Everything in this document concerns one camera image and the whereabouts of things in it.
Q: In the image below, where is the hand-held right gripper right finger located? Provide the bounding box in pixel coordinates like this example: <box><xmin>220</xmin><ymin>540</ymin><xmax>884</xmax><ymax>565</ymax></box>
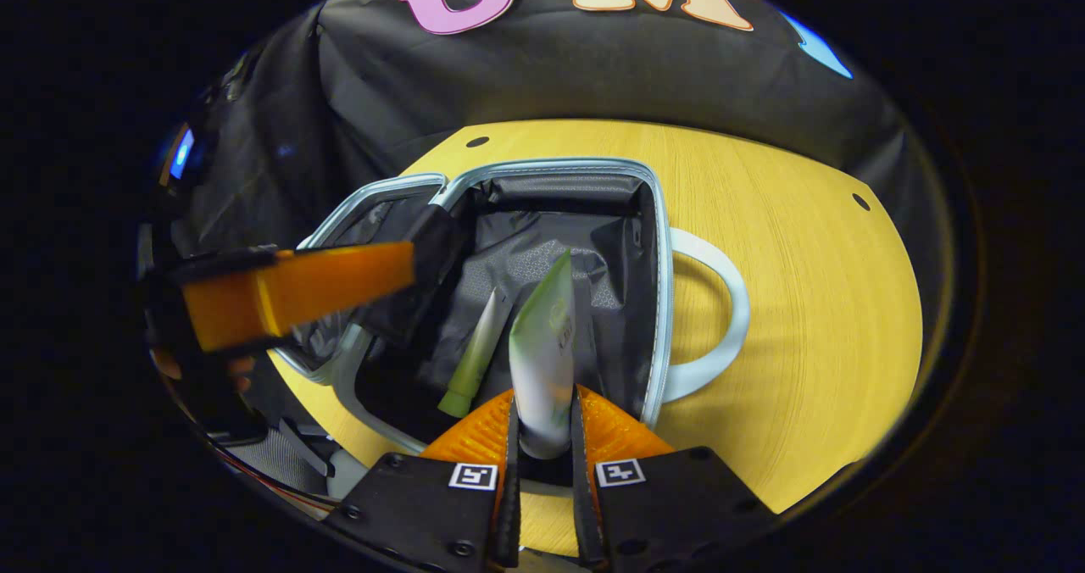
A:
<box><xmin>570</xmin><ymin>384</ymin><xmax>777</xmax><ymax>570</ymax></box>

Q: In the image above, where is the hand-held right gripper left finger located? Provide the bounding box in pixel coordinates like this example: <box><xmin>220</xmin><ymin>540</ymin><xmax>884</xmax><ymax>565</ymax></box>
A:
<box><xmin>325</xmin><ymin>388</ymin><xmax>522</xmax><ymax>570</ymax></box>

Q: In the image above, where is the slim green tube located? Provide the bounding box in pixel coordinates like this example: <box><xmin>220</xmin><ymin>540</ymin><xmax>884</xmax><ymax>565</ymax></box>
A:
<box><xmin>437</xmin><ymin>285</ymin><xmax>515</xmax><ymax>419</ymax></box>

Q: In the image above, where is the large green and white tube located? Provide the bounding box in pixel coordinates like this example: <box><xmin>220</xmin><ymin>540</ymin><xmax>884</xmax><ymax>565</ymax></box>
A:
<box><xmin>507</xmin><ymin>248</ymin><xmax>580</xmax><ymax>461</ymax></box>

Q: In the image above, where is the grey fabric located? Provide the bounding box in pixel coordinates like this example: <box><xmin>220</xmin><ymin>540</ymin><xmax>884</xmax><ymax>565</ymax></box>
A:
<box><xmin>222</xmin><ymin>419</ymin><xmax>348</xmax><ymax>510</ymax></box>

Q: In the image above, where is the black backdrop cloth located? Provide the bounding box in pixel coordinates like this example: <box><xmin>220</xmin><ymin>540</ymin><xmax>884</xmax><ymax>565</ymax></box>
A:
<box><xmin>157</xmin><ymin>0</ymin><xmax>933</xmax><ymax>256</ymax></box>

